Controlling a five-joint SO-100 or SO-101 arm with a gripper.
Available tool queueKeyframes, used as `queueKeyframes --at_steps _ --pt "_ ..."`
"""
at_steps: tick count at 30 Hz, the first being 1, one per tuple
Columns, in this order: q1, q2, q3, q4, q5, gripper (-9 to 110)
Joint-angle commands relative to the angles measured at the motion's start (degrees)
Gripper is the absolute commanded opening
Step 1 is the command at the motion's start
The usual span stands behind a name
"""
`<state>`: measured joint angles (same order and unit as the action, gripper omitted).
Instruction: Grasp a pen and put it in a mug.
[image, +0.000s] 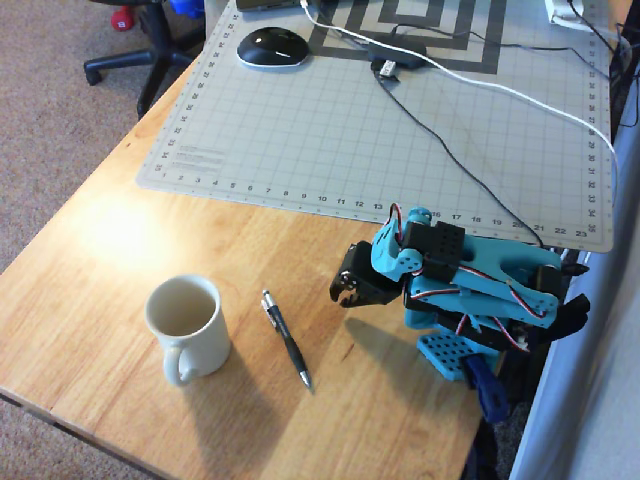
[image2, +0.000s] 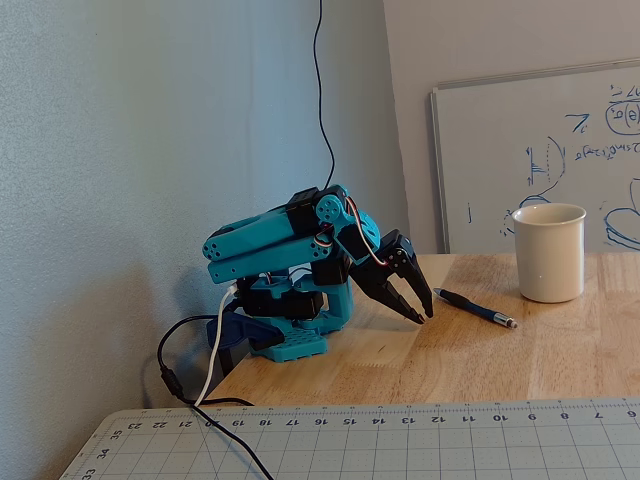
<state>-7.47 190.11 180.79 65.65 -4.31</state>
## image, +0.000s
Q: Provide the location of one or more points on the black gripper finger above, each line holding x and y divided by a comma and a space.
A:
339, 286
353, 299

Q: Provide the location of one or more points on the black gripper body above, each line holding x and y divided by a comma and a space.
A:
356, 288

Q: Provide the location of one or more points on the black and blue pen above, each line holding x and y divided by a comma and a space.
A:
285, 332

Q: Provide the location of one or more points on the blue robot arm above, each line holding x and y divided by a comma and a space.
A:
492, 255

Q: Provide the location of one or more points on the white ceramic mug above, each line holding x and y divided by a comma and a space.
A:
200, 345

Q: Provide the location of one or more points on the grey gridded cutting mat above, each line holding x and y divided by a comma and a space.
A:
300, 140

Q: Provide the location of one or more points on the dark blue clamp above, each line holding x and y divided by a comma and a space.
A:
487, 390

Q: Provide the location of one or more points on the white usb plug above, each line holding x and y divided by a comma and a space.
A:
388, 68

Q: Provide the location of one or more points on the black usb hub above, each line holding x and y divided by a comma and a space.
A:
400, 51

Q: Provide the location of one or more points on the black computer mouse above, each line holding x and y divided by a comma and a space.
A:
272, 47

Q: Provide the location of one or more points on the grey square-patterned mat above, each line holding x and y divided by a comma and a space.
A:
492, 30

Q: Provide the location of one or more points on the dark laptop edge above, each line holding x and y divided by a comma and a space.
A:
267, 4

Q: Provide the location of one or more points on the black office chair base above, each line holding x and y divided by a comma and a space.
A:
160, 55

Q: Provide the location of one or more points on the blue plastic object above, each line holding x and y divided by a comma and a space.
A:
184, 7

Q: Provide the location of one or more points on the white box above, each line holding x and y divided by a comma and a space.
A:
562, 12

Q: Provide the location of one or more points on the red dumbbell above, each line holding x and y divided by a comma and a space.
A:
121, 20

